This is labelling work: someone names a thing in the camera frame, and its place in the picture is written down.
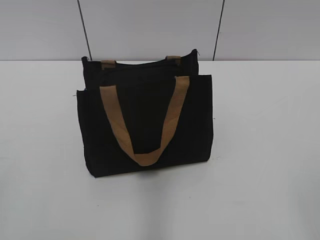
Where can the black canvas tote bag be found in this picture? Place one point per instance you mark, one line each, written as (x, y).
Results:
(192, 142)

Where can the tan front bag handle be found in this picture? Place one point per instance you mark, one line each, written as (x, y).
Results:
(144, 115)

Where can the tan bag handle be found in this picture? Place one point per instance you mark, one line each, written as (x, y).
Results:
(144, 115)
(113, 63)

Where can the tan rear bag handle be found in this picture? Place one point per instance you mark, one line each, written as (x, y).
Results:
(113, 63)

